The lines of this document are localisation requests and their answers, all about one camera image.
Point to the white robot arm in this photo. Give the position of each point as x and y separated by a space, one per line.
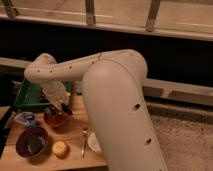
113 98

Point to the dark purple bowl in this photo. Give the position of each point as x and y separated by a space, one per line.
32 142

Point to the green plastic tray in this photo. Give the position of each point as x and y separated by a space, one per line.
28 96

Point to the red bowl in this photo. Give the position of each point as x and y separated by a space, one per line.
55 118

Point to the white cup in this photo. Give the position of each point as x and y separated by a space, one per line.
93 143

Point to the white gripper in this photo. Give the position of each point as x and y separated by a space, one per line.
56 93

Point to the metal spoon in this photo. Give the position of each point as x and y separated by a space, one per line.
84 141

